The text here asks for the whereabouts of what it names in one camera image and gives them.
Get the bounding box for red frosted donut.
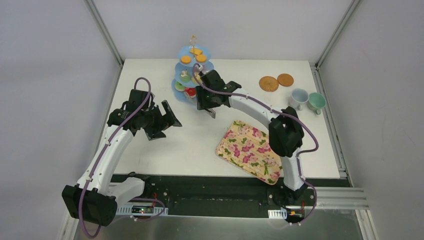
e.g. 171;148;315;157
184;87;197;99

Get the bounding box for blue three-tier cake stand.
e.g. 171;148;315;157
171;35;214;105

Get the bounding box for dark green flower donut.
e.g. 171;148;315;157
179;69;192;83

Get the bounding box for round orange biscuit top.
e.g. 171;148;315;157
195;54;208;63

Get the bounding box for round orange biscuit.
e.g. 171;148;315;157
195;54;208;63
180;55;192;65

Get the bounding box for metal serving tongs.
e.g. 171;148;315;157
205;109;216;119

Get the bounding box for light green frosted donut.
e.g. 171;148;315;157
174;81;186;92

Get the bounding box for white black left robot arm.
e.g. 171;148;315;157
61;89;182;227

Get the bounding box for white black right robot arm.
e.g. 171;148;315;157
196;70;308;205

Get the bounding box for large round brown coaster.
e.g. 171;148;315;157
259;76;279;92

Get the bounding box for floral rectangular tray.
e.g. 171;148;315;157
215;120;283;186

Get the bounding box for small round brown coaster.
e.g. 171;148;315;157
277;73;294;87

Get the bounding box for light blue teacup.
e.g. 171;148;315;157
288;88;309;111

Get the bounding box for green teacup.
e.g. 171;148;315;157
307;92;327;115

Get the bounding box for white left cable duct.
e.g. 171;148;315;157
115;204;169;217

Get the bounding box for white cable duct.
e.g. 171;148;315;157
267;208;288;220
115;204;169;217

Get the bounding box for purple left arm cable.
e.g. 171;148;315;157
78;77;166;239

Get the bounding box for metal frame rail left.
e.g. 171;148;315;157
84;0;125;68

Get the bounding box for metal frame rail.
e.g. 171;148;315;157
84;0;125;68
314;0;363;70

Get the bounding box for white right cable duct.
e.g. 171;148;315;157
267;208;288;220

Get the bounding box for metal frame rail right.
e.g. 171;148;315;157
314;0;363;70

